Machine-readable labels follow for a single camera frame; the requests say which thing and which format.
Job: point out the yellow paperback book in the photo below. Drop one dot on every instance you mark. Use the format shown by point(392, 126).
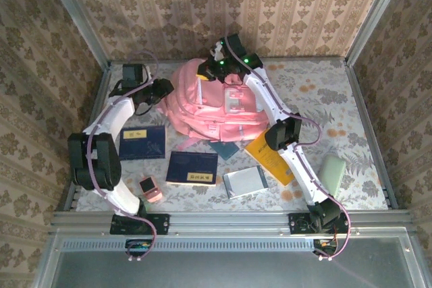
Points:
point(266, 156)

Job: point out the small dark teal notebook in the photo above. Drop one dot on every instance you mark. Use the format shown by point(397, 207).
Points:
point(223, 150)

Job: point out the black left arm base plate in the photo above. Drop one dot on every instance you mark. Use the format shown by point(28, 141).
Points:
point(158, 224)

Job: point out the aluminium frame cross rail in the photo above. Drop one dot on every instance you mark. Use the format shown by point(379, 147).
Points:
point(229, 222)

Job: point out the floral table cloth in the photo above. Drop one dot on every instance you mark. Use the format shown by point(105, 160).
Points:
point(303, 99)

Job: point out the grey metal panel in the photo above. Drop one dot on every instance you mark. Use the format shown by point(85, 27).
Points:
point(219, 271)

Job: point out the navy book with yellow label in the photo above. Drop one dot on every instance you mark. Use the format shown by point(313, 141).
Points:
point(141, 144)
point(192, 166)

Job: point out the black connector box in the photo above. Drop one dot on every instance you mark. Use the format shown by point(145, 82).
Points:
point(324, 247)
point(137, 247)

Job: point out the aluminium frame side rail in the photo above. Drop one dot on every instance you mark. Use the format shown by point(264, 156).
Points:
point(370, 133)
point(98, 99)

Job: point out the aluminium frame corner post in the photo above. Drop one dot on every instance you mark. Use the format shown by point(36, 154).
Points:
point(80, 18)
point(375, 15)

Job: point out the pink school backpack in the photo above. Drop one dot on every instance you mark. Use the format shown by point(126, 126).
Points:
point(209, 109)

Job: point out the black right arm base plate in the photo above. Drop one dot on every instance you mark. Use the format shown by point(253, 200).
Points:
point(298, 224)

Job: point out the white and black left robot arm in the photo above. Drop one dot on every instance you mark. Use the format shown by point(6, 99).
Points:
point(111, 116)

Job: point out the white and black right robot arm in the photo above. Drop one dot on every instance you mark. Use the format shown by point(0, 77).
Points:
point(270, 99)

